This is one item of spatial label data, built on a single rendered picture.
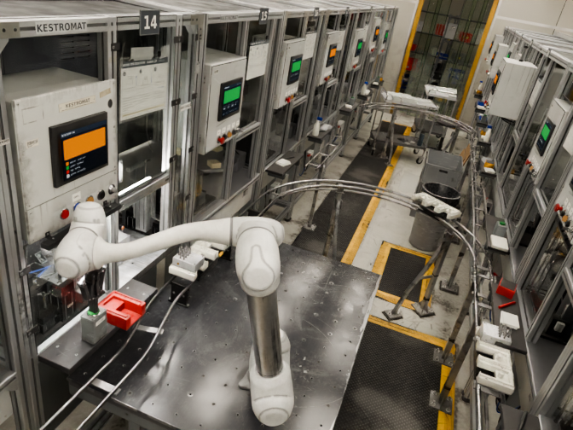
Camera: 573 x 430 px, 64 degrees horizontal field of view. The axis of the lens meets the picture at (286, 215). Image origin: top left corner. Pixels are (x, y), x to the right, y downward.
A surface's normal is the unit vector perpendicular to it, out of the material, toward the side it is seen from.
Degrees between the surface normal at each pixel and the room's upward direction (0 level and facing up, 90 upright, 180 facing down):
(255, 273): 85
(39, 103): 90
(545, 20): 90
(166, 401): 0
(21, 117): 90
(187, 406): 0
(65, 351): 0
